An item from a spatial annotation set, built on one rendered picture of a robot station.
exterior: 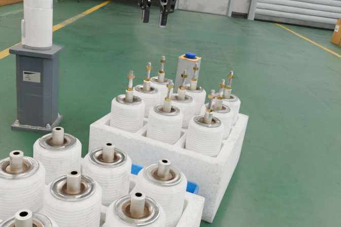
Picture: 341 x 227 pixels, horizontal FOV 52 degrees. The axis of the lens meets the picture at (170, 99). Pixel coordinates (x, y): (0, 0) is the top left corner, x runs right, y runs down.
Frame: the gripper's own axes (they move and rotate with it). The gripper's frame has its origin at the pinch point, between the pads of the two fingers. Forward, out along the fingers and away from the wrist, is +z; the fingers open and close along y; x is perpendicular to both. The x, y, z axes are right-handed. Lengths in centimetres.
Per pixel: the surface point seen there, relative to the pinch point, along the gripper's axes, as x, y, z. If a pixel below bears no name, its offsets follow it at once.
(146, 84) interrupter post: -0.6, 0.8, 19.7
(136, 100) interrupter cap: -9.4, 5.6, 21.6
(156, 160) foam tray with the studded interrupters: -13.5, 19.6, 33.5
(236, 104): 18.6, 22.7, 22.5
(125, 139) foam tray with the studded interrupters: -16.9, 10.6, 29.9
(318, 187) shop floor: 37, 49, 47
